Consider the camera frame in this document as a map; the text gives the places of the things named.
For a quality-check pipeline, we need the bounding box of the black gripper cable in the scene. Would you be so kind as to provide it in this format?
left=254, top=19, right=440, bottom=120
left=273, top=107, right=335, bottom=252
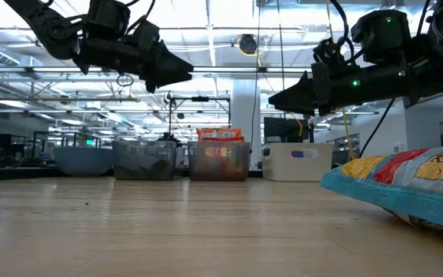
left=358, top=98, right=396, bottom=158
left=123, top=0, right=157, bottom=35

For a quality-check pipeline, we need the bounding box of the grey plastic bin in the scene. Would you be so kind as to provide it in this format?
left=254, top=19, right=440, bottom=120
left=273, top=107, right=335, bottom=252
left=188, top=140, right=251, bottom=182

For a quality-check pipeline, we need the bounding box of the white square column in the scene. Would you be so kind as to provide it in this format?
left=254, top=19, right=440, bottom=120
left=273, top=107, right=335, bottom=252
left=231, top=78, right=261, bottom=170

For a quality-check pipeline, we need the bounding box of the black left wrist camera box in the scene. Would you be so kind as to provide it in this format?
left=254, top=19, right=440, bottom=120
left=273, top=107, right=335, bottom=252
left=86, top=0, right=132, bottom=39

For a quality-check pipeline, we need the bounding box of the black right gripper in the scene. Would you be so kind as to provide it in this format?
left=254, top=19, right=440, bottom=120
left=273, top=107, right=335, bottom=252
left=268, top=38, right=415, bottom=115

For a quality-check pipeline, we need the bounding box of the black ceiling cable reel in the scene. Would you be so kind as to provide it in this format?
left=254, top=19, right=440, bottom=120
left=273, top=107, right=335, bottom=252
left=238, top=33, right=259, bottom=55

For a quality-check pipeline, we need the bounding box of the black monitor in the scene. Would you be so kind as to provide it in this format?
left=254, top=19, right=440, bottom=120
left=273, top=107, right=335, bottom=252
left=263, top=116, right=315, bottom=144

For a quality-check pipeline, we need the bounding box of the blue-edged ramen packet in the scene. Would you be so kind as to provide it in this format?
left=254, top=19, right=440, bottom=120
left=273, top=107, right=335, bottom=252
left=320, top=144, right=443, bottom=234

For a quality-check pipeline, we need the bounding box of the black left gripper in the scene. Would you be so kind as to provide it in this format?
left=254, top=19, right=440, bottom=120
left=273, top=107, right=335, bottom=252
left=73, top=21, right=195, bottom=94

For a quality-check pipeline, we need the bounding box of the clear plastic bin left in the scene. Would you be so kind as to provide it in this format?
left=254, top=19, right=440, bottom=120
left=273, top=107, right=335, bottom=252
left=112, top=139, right=177, bottom=181

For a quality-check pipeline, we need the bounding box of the black gantry frame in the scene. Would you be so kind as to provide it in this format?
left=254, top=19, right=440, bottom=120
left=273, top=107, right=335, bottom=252
left=167, top=95, right=232, bottom=147

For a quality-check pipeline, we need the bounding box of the orange ramen packet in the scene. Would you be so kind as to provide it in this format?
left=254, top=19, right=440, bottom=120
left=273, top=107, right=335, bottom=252
left=196, top=128, right=245, bottom=140

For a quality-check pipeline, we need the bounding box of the black aluminium table frame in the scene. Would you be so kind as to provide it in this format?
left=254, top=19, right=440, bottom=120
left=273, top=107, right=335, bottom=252
left=0, top=165, right=57, bottom=182

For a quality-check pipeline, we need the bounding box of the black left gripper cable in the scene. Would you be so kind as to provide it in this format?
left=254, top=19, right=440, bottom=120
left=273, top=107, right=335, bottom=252
left=123, top=0, right=157, bottom=35

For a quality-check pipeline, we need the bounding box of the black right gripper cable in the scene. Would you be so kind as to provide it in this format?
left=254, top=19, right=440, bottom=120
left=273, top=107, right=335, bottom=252
left=358, top=98, right=396, bottom=158

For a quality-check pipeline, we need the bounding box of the blue bowl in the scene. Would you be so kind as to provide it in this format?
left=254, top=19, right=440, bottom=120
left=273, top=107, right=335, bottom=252
left=54, top=147, right=114, bottom=177

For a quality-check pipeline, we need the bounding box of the white plastic bin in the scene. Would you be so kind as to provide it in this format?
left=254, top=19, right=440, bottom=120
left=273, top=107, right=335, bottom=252
left=261, top=142, right=334, bottom=182

